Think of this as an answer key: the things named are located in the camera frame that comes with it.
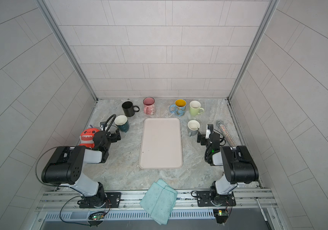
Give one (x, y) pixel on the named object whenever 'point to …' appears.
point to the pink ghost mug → (149, 106)
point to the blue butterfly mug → (179, 108)
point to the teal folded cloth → (159, 201)
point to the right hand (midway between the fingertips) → (206, 130)
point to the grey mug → (193, 126)
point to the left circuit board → (96, 216)
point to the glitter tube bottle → (226, 133)
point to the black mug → (129, 109)
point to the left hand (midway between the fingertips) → (114, 127)
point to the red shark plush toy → (87, 137)
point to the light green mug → (195, 109)
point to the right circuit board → (221, 214)
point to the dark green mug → (122, 123)
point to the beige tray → (160, 145)
